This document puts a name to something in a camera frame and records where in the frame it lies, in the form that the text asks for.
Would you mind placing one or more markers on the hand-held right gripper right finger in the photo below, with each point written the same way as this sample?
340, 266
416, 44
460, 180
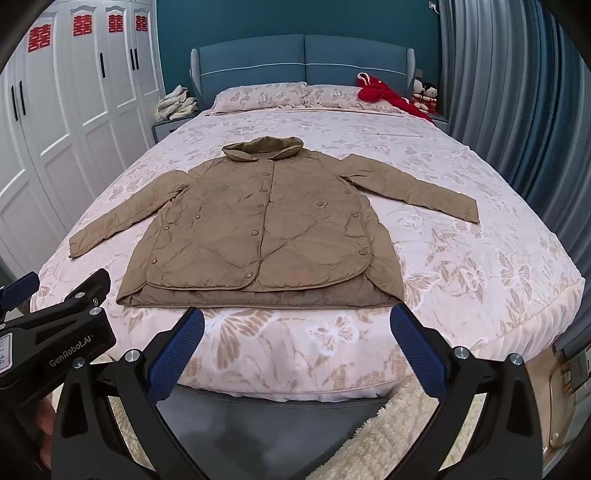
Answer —
418, 350

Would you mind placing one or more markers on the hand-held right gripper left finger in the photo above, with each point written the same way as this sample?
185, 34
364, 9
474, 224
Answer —
178, 355

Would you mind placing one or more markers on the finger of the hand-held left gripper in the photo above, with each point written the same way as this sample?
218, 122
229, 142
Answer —
78, 295
18, 288

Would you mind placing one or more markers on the brown quilted jacket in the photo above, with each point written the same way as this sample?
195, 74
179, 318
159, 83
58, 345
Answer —
277, 221

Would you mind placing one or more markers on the person's left hand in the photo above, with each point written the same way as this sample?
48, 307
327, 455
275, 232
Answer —
44, 427

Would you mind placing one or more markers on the pink butterfly print bedspread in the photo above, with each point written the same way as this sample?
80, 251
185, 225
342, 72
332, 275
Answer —
461, 277

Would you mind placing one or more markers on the cream shaggy rug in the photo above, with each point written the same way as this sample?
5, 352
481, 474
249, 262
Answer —
461, 438

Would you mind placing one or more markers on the white panelled wardrobe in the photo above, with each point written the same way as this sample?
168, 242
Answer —
69, 138

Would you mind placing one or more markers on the glass bathroom scale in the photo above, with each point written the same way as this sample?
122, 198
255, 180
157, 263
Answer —
570, 406

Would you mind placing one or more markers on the grey blue nightstand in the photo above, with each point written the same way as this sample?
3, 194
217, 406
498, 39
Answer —
171, 127

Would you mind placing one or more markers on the pile of cream cloths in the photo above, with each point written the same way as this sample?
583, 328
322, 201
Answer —
178, 104

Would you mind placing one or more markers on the grey pleated curtain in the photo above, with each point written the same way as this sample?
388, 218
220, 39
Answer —
517, 138

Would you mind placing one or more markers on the red paper cutout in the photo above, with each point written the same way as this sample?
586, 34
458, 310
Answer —
81, 25
115, 23
39, 38
141, 23

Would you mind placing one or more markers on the small plush doll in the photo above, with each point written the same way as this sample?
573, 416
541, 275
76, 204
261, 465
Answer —
417, 91
430, 96

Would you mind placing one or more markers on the red garment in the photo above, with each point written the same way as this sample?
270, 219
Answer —
383, 92

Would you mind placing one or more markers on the pink floral pillow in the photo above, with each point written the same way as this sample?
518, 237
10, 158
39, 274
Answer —
332, 97
254, 99

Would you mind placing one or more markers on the blue upholstered headboard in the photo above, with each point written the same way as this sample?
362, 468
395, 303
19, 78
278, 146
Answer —
258, 60

